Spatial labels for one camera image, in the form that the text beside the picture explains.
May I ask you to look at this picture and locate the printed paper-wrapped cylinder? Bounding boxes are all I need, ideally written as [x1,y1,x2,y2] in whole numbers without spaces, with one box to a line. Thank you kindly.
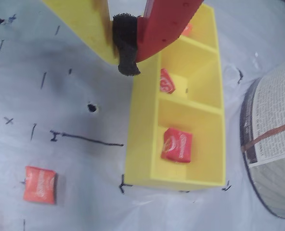
[239,60,285,219]

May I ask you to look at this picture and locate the orange candy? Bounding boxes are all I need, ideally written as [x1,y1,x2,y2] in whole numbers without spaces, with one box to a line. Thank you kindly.
[23,166,57,205]
[181,23,194,37]

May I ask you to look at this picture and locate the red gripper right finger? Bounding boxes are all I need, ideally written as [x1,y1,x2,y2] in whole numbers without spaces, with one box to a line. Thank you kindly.
[112,0,203,77]

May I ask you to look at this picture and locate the white plastic table cover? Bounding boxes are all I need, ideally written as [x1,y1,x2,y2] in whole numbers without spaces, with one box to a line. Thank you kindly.
[0,0,285,231]

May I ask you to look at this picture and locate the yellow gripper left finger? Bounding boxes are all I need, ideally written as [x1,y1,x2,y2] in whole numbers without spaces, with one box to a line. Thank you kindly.
[41,0,121,66]

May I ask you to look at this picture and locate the red candy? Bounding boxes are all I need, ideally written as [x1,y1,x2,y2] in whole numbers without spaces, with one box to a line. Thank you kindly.
[159,68,176,94]
[160,127,194,164]

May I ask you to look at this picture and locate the brown rubber band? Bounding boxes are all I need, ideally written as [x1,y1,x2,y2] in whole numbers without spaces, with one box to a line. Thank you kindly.
[240,120,285,153]

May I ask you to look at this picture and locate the yellow three-compartment box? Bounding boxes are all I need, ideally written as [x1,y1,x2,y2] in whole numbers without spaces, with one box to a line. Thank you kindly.
[124,3,227,192]

